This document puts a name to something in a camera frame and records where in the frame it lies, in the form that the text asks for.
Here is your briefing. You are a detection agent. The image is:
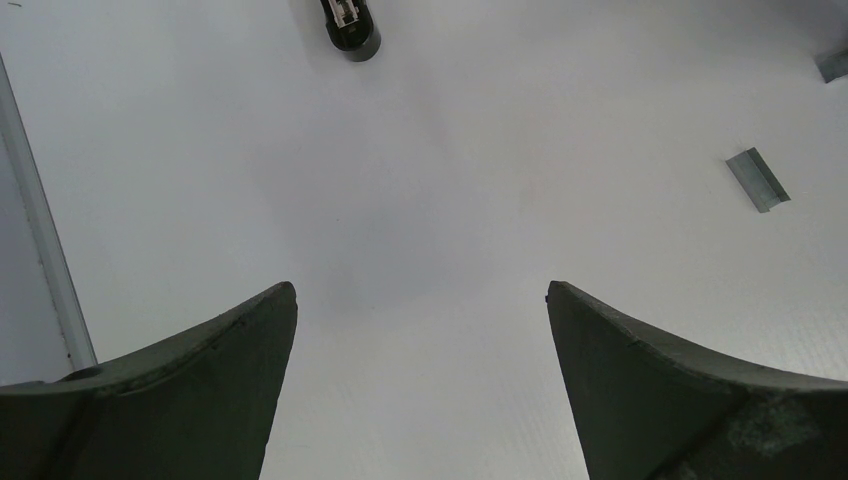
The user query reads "aluminium frame rail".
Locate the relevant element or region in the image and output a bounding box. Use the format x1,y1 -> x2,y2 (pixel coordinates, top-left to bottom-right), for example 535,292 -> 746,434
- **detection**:
1,67 -> 97,384

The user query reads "silver staple strip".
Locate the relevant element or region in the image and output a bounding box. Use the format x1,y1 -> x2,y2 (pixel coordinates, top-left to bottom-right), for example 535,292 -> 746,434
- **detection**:
725,148 -> 791,213
815,49 -> 848,83

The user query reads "black stapler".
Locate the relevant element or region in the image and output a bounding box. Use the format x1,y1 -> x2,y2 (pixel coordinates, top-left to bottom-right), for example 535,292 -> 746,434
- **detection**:
320,0 -> 381,62

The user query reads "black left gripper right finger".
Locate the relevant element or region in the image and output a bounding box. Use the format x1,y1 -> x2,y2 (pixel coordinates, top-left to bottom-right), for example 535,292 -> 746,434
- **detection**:
546,281 -> 847,479

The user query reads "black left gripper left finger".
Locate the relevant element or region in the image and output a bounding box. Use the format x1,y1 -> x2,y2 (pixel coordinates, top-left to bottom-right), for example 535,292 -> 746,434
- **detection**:
1,282 -> 298,479

